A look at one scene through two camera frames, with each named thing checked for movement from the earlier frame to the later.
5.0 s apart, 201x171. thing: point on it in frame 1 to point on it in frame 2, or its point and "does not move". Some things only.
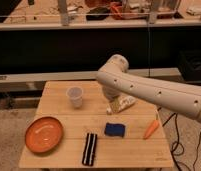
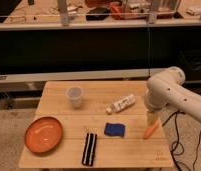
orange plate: x=44 y=134 does not move
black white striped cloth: x=88 y=154 does not move
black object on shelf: x=99 y=10 does not move
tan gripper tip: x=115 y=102 to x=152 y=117
